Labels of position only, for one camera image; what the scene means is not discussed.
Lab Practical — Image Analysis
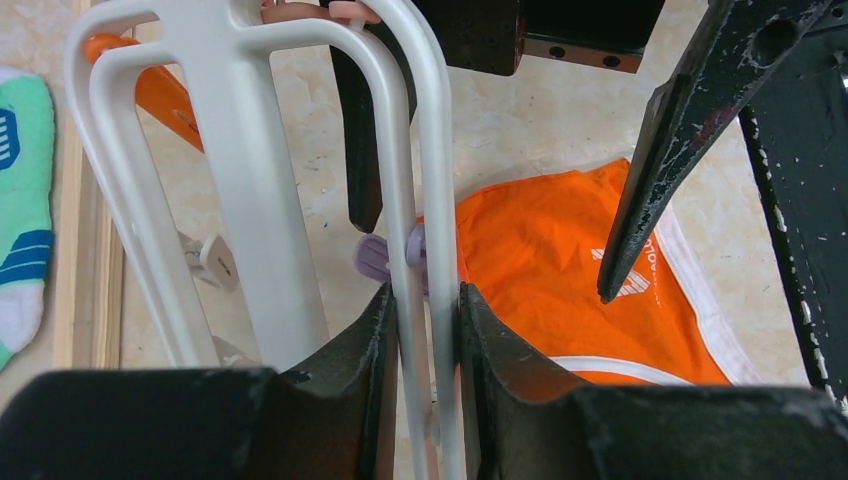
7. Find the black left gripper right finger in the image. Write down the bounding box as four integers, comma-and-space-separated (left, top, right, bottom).
457, 284, 847, 479

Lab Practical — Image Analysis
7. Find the wooden drying rack frame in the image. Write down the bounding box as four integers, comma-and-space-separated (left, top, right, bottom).
51, 0, 127, 371

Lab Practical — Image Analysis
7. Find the green blue patterned sock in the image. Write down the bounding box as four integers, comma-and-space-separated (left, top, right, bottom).
1, 65, 56, 367

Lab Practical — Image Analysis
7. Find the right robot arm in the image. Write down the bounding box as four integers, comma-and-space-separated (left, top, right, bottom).
418, 1, 847, 407

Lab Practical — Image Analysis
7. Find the orange underwear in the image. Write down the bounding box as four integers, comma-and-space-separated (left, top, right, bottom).
456, 158, 761, 386

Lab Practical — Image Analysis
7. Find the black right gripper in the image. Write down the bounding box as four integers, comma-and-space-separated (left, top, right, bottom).
414, 0, 830, 304

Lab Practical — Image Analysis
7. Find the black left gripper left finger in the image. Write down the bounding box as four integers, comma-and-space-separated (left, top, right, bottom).
1, 285, 398, 479

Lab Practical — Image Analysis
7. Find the white multi-clip hanger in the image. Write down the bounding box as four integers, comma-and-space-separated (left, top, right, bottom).
64, 1, 466, 479

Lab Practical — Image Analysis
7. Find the white clothes peg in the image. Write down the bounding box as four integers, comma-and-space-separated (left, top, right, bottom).
178, 232, 239, 292

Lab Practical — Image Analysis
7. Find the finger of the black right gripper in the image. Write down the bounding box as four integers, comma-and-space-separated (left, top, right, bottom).
330, 47, 383, 233

